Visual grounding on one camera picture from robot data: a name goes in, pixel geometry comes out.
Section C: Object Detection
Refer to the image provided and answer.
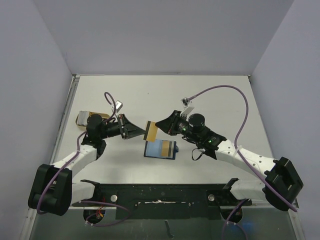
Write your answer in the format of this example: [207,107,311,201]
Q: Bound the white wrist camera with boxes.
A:
[111,100,123,113]
[180,102,195,117]

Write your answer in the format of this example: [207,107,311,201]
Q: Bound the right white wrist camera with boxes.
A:
[180,102,195,117]

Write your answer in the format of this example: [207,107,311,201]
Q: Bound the stack of white cards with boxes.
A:
[75,110,91,127]

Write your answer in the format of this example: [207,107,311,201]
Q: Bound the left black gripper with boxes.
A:
[99,113,146,140]

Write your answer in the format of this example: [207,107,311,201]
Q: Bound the gold credit card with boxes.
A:
[168,141,175,159]
[143,120,158,142]
[161,140,170,158]

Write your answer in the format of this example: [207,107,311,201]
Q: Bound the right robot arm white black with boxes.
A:
[155,110,304,212]

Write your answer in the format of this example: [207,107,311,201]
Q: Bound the aluminium left side rail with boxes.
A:
[52,74,80,158]

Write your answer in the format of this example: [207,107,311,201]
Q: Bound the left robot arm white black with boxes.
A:
[27,114,145,216]

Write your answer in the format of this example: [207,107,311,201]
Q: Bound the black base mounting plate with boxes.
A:
[85,183,240,220]

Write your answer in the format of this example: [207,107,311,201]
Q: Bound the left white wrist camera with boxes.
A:
[111,100,123,113]

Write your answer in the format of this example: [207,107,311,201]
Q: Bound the aluminium front rail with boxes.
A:
[27,193,294,216]

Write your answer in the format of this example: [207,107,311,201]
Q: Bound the blue leather card holder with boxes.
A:
[143,139,179,160]

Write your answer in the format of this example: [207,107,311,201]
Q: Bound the aluminium rail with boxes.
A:
[27,193,294,216]
[52,74,80,158]

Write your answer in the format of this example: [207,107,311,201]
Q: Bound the black wire loop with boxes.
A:
[191,147,205,162]

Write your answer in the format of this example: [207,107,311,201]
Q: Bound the beige oval card tray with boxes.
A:
[74,109,111,131]

